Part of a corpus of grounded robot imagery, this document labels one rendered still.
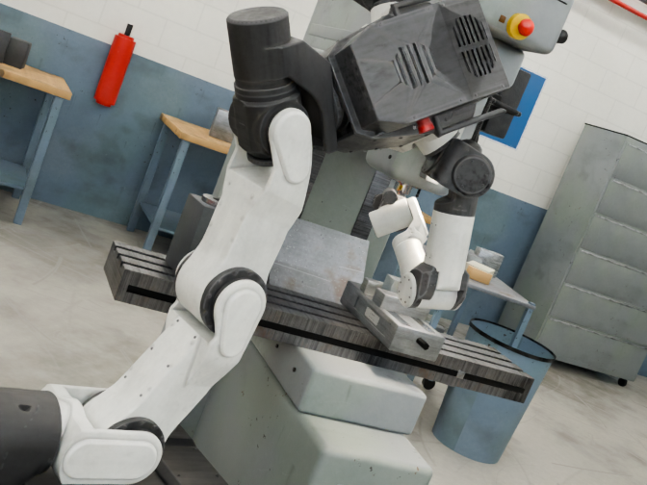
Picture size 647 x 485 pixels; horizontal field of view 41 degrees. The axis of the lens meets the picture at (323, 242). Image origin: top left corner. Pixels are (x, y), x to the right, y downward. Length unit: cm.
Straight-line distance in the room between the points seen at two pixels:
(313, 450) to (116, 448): 56
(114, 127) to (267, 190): 479
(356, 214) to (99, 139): 387
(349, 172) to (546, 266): 498
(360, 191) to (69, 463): 139
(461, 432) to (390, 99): 311
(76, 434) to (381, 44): 90
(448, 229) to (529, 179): 587
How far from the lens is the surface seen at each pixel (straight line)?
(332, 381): 216
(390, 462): 213
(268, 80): 159
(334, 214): 269
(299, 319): 221
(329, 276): 266
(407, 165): 222
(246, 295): 165
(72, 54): 628
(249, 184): 166
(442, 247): 185
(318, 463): 205
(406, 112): 164
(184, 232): 218
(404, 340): 224
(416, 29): 168
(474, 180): 179
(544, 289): 746
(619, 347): 795
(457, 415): 456
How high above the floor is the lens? 146
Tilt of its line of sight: 9 degrees down
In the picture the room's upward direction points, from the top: 22 degrees clockwise
